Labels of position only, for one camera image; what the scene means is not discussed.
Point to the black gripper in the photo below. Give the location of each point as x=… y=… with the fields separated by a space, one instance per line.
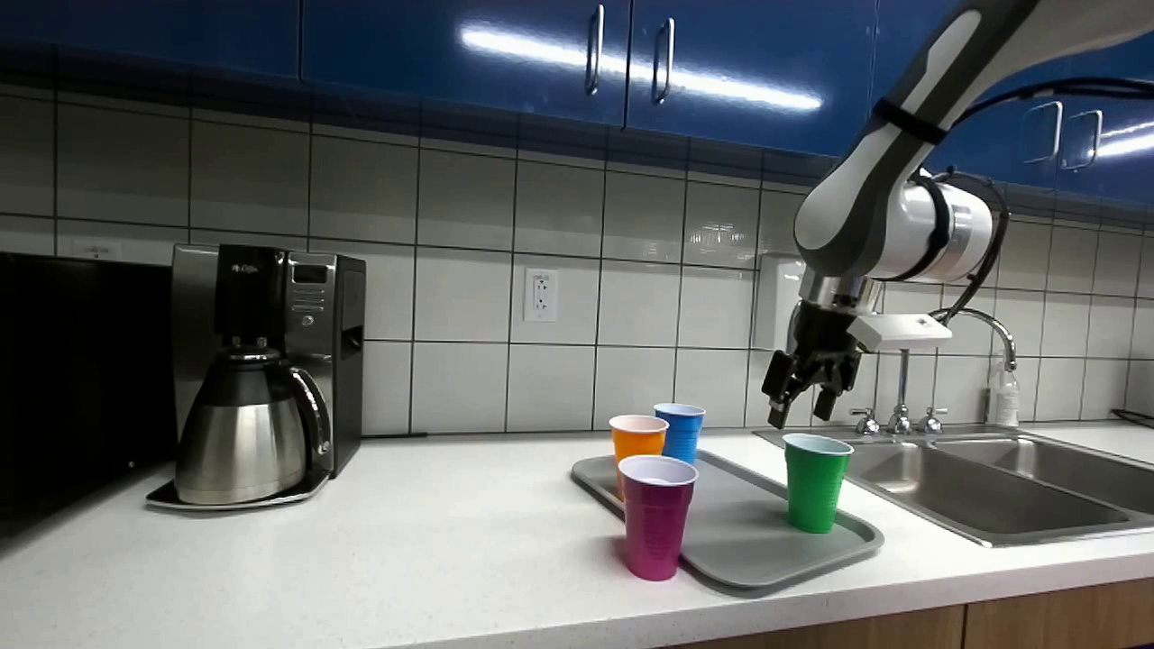
x=819 y=354

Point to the green plastic cup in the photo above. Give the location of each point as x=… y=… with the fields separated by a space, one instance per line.
x=814 y=476

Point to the purple plastic cup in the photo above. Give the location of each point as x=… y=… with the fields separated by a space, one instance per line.
x=653 y=509

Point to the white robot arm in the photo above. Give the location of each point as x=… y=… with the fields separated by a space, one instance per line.
x=885 y=218

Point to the grey plastic tray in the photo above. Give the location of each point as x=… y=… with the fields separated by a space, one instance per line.
x=736 y=532

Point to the white soap dispenser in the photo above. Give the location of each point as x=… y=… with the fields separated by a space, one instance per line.
x=777 y=299

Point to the blue plastic cup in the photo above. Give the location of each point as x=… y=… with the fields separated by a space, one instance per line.
x=683 y=430

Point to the orange plastic cup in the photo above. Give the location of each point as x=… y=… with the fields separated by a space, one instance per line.
x=638 y=436

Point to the dish soap bottle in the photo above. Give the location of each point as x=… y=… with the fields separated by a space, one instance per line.
x=1006 y=402

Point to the stainless steel double sink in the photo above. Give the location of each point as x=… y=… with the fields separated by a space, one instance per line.
x=1006 y=490

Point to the blue upper cabinets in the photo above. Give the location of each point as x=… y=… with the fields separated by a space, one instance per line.
x=756 y=81

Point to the wooden lower cabinets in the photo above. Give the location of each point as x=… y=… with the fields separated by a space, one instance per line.
x=1080 y=618

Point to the steel coffee carafe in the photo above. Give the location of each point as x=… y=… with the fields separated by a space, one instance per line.
x=258 y=430

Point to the steel coffee maker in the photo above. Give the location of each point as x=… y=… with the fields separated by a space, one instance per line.
x=272 y=302

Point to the black microwave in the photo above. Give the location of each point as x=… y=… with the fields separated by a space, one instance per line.
x=86 y=379

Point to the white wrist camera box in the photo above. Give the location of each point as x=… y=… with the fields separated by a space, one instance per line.
x=894 y=335

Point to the white wall outlet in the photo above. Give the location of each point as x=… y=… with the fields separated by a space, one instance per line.
x=544 y=299

